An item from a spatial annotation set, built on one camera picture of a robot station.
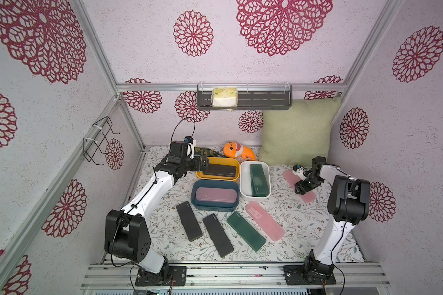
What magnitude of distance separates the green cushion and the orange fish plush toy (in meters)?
0.15

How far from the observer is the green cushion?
0.97m

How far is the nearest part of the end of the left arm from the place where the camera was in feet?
2.01
